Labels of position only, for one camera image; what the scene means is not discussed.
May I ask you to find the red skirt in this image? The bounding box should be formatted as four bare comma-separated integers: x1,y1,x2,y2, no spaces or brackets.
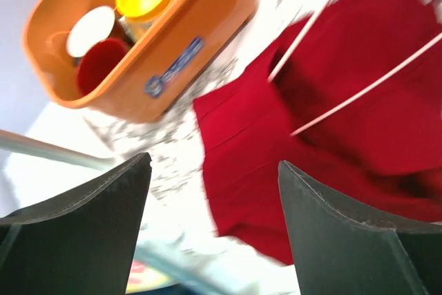
193,0,441,265

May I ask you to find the white clothes rack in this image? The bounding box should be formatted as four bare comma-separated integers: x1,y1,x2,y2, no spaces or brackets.
1,130,116,171

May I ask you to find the orange plastic basin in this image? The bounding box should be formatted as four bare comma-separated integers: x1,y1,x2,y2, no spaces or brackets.
23,0,258,123

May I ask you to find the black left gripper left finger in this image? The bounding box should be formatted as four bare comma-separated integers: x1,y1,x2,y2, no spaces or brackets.
1,153,152,294

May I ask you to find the floral cloth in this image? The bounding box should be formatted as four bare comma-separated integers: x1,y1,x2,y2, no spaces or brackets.
126,260,175,294

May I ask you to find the clear blue plastic bin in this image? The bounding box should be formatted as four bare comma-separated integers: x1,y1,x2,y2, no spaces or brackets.
134,246,227,295

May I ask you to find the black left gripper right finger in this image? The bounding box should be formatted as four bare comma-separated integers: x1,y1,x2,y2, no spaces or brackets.
278,161,441,294

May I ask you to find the pink wire hanger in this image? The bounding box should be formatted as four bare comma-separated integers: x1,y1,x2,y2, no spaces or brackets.
267,0,442,137

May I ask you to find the red cup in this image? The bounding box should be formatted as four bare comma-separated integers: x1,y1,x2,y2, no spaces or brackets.
76,38,130,95

